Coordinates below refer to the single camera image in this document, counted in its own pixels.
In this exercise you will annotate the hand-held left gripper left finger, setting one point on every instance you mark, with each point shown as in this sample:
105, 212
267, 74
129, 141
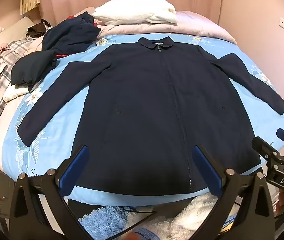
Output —
74, 167

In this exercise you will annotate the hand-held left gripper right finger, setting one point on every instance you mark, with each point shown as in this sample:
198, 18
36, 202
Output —
207, 170

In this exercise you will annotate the navy zip jacket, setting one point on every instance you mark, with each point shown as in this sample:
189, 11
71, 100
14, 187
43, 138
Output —
144, 105

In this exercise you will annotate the person's right hand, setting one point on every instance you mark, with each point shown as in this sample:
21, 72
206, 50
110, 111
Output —
281, 200

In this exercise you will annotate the blue floral bedsheet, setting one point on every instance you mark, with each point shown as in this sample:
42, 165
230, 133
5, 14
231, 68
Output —
56, 135

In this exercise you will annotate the fluffy blue white robe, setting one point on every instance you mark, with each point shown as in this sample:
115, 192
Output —
101, 220

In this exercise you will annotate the white garment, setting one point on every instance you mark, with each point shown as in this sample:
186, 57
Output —
14, 93

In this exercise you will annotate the dark green garment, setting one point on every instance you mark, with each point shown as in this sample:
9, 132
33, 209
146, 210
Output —
29, 67

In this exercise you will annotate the navy garment with red trim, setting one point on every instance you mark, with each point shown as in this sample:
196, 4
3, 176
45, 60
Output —
69, 32

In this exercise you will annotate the pink quilt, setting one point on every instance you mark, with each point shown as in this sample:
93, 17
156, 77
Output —
194, 27

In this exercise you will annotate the dark brown clothing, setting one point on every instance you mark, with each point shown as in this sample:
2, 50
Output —
35, 28

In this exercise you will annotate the white plush blanket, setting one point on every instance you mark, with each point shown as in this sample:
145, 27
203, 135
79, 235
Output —
132, 12

